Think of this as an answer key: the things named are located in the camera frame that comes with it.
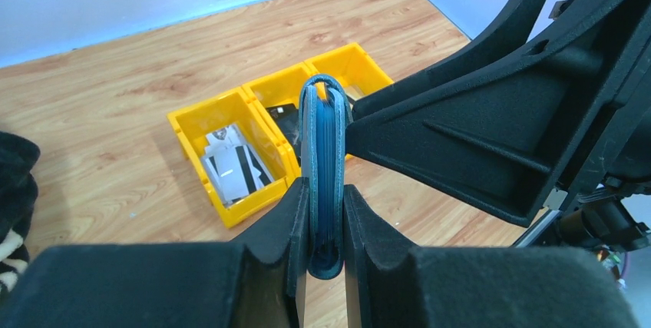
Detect blue leather card holder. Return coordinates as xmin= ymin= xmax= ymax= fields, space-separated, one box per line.
xmin=298 ymin=74 xmax=353 ymax=280

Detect right yellow bin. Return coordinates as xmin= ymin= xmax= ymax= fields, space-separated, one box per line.
xmin=305 ymin=43 xmax=393 ymax=104

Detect yellow bin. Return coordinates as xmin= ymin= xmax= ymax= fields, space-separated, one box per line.
xmin=167 ymin=88 xmax=299 ymax=227
xmin=305 ymin=43 xmax=393 ymax=104
xmin=242 ymin=62 xmax=318 ymax=171

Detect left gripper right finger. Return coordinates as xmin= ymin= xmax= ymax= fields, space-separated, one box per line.
xmin=343 ymin=185 xmax=638 ymax=327

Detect black floral blanket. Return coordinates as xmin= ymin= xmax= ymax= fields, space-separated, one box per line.
xmin=1 ymin=131 xmax=40 ymax=301

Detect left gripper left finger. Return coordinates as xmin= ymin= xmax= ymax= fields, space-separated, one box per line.
xmin=1 ymin=178 xmax=309 ymax=327

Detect left yellow bin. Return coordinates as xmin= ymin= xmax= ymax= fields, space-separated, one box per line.
xmin=167 ymin=88 xmax=299 ymax=227

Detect black card in middle bin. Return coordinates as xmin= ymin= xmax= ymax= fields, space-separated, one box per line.
xmin=266 ymin=104 xmax=301 ymax=164

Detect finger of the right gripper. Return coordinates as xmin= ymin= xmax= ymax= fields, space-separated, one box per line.
xmin=345 ymin=0 xmax=651 ymax=229
xmin=352 ymin=0 xmax=546 ymax=120

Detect middle yellow bin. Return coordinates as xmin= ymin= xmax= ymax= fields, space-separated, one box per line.
xmin=242 ymin=62 xmax=318 ymax=171

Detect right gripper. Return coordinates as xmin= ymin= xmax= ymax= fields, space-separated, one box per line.
xmin=544 ymin=0 xmax=650 ymax=252

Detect white cards in left bin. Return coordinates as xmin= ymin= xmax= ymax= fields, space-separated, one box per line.
xmin=201 ymin=124 xmax=274 ymax=208

